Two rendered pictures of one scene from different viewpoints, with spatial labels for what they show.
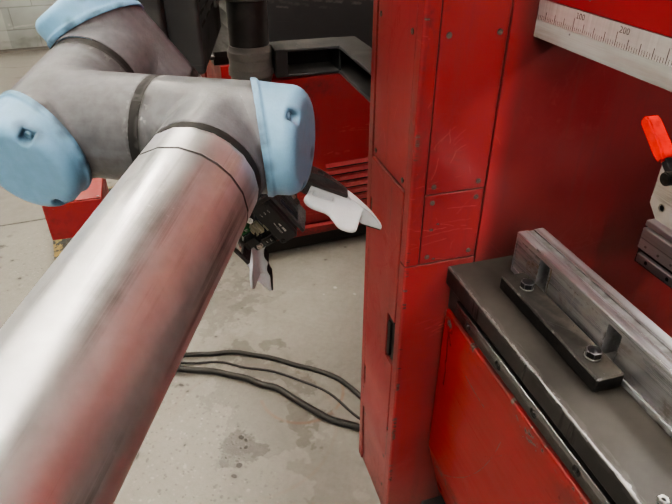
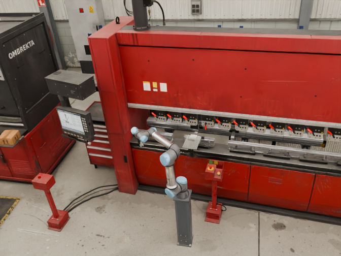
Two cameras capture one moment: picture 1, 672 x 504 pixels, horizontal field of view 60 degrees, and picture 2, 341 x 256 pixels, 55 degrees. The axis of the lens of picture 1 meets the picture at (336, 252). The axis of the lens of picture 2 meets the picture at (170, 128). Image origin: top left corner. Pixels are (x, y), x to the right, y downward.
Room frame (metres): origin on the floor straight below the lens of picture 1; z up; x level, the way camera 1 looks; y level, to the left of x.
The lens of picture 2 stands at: (-1.51, 2.30, 3.36)
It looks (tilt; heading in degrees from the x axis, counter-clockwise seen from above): 33 degrees down; 306
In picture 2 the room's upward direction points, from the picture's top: 4 degrees counter-clockwise
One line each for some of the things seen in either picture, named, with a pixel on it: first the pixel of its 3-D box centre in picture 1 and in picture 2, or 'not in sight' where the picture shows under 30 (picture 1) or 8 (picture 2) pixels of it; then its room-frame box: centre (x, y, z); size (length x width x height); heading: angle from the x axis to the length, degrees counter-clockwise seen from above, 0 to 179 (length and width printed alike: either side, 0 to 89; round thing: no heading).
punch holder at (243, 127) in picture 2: not in sight; (241, 123); (-0.29, -0.78, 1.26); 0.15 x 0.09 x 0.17; 16
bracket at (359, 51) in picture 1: (333, 71); (90, 124); (1.43, 0.01, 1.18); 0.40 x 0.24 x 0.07; 16
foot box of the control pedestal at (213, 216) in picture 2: not in sight; (213, 212); (-0.14, -0.38, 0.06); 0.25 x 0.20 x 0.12; 106
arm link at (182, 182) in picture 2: not in sight; (181, 183); (-0.03, 0.16, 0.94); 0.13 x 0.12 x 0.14; 79
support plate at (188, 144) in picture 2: not in sight; (192, 142); (0.22, -0.48, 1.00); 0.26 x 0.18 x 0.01; 106
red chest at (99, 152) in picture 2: not in sight; (107, 137); (1.80, -0.53, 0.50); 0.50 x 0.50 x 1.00; 16
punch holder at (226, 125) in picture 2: not in sight; (225, 121); (-0.10, -0.73, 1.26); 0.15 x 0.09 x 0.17; 16
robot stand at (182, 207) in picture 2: not in sight; (183, 218); (-0.03, 0.15, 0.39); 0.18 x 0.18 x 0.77; 21
